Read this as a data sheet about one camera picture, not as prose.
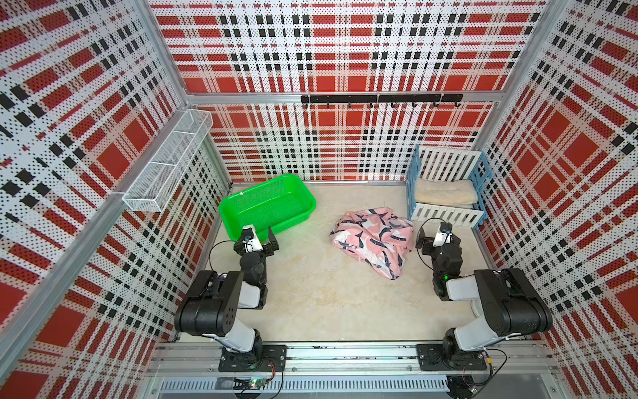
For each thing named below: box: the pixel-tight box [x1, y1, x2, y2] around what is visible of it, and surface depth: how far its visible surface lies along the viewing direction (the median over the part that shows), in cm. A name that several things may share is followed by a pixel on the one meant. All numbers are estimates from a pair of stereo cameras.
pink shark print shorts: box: [329, 206, 415, 281], surface depth 93 cm
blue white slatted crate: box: [406, 144, 493, 231], surface depth 110 cm
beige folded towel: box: [415, 177, 479, 209], surface depth 110 cm
